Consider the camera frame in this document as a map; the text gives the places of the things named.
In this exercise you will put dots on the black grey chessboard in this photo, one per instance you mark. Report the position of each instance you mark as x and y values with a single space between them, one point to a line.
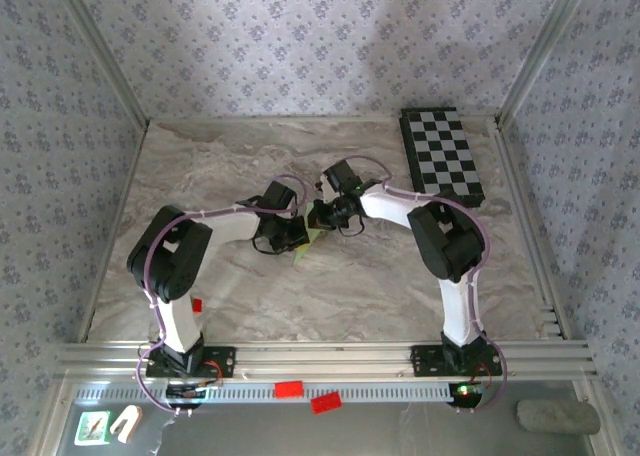
442 151

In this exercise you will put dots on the red flat toy brick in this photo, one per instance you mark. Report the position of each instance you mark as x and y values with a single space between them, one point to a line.
326 403

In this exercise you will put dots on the green white picture card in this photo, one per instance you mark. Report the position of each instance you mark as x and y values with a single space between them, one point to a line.
92 427

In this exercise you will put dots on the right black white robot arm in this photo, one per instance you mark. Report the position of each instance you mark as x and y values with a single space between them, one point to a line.
445 246

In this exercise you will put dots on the pale wooden hook piece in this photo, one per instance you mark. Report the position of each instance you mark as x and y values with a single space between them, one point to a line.
126 421

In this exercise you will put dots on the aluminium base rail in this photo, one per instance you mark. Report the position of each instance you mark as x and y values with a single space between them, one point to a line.
325 358

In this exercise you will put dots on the aluminium side rail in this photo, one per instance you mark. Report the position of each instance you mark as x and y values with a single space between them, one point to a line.
514 176
129 181

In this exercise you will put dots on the light green paper sheet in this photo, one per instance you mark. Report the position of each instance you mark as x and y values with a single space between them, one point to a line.
303 255

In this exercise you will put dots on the small toy brick stack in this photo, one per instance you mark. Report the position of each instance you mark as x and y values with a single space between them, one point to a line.
197 305

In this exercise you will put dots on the aluminium frame post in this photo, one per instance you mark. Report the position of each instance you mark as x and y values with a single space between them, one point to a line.
104 51
540 51

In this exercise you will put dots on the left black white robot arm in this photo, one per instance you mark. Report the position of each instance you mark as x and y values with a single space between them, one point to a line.
170 256

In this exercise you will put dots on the dark lower shelf panel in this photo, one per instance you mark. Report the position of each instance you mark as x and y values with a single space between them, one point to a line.
350 436

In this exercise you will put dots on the black control board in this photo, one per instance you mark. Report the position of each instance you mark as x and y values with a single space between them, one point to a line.
465 393
187 392

